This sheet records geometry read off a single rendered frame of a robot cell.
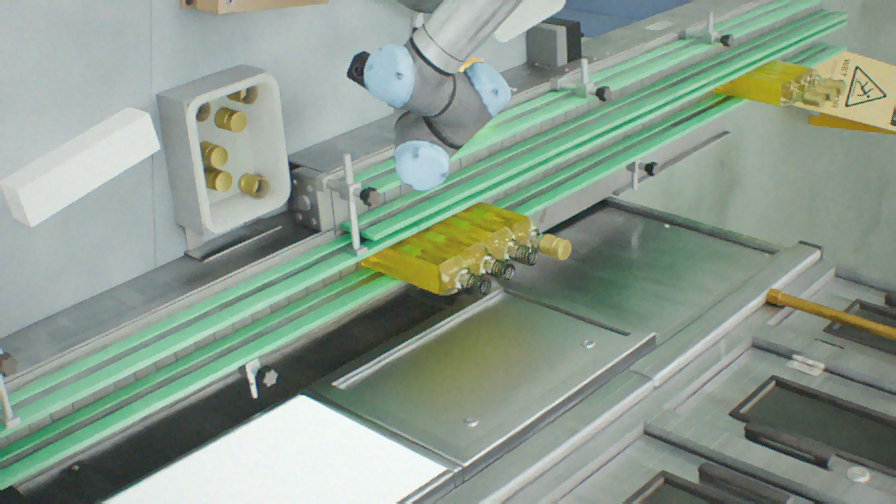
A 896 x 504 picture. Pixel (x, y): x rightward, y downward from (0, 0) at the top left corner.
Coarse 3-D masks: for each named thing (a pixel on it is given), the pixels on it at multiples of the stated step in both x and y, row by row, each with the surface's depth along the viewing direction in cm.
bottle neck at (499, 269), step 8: (488, 256) 191; (488, 264) 190; (496, 264) 189; (504, 264) 188; (512, 264) 188; (488, 272) 190; (496, 272) 188; (504, 272) 187; (512, 272) 189; (504, 280) 188
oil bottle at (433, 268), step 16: (416, 240) 195; (368, 256) 198; (384, 256) 195; (400, 256) 192; (416, 256) 190; (432, 256) 190; (448, 256) 189; (384, 272) 197; (400, 272) 194; (416, 272) 191; (432, 272) 188; (448, 272) 186; (432, 288) 190; (448, 288) 187
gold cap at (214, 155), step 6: (204, 144) 182; (210, 144) 182; (204, 150) 181; (210, 150) 180; (216, 150) 180; (222, 150) 181; (204, 156) 181; (210, 156) 180; (216, 156) 181; (222, 156) 182; (204, 162) 182; (210, 162) 181; (216, 162) 181; (222, 162) 182
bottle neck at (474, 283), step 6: (462, 276) 186; (468, 276) 186; (474, 276) 185; (480, 276) 185; (462, 282) 186; (468, 282) 185; (474, 282) 185; (480, 282) 184; (486, 282) 186; (462, 288) 187; (468, 288) 186; (474, 288) 185; (480, 288) 184; (486, 288) 186; (480, 294) 184; (486, 294) 185
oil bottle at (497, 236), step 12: (456, 216) 202; (468, 216) 202; (456, 228) 198; (468, 228) 197; (480, 228) 197; (492, 228) 197; (504, 228) 196; (492, 240) 194; (504, 240) 194; (504, 252) 194
